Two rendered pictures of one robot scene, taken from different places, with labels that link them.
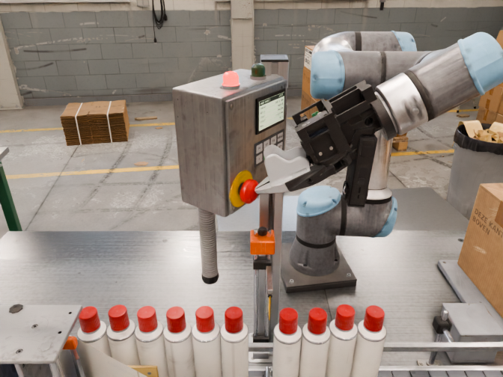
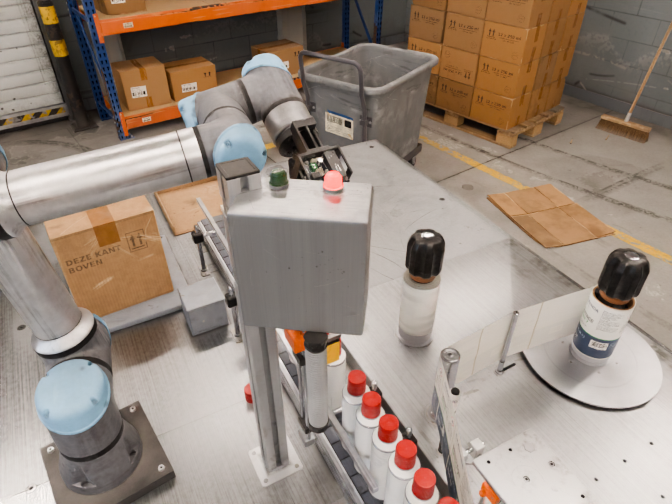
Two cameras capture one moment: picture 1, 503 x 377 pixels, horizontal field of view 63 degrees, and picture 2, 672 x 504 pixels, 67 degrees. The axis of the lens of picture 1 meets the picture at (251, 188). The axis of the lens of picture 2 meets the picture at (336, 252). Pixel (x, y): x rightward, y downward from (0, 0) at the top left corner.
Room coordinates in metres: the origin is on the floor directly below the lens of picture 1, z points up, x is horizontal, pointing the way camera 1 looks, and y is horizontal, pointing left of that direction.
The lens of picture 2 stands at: (0.86, 0.53, 1.80)
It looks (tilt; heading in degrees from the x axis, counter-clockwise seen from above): 37 degrees down; 242
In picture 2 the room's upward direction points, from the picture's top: straight up
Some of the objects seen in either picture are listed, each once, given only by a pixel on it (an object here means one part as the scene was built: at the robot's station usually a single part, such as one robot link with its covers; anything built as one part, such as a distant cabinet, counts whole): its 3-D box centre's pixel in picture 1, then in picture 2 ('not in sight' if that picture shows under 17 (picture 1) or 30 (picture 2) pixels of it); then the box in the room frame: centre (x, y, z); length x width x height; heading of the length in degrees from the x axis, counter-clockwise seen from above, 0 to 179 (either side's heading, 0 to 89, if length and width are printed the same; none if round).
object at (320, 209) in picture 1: (319, 212); (79, 404); (1.00, -0.19, 1.02); 0.13 x 0.12 x 0.14; 84
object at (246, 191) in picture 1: (247, 190); not in sight; (0.56, 0.01, 1.32); 0.04 x 0.03 x 0.04; 145
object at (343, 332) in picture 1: (340, 350); not in sight; (0.56, -0.17, 0.98); 0.05 x 0.05 x 0.20
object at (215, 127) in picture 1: (235, 139); (305, 255); (0.64, 0.03, 1.38); 0.17 x 0.10 x 0.19; 145
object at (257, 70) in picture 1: (258, 71); (278, 177); (0.65, -0.01, 1.49); 0.03 x 0.03 x 0.02
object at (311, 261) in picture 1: (314, 246); (96, 444); (1.00, -0.19, 0.90); 0.15 x 0.15 x 0.10
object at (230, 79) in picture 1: (230, 79); (333, 180); (0.59, 0.03, 1.49); 0.03 x 0.03 x 0.02
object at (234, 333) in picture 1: (234, 352); (355, 411); (0.55, 0.03, 0.98); 0.05 x 0.05 x 0.20
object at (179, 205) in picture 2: not in sight; (199, 200); (0.55, -1.08, 0.85); 0.30 x 0.26 x 0.04; 90
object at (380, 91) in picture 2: not in sight; (366, 113); (-0.87, -2.28, 0.48); 0.89 x 0.63 x 0.96; 27
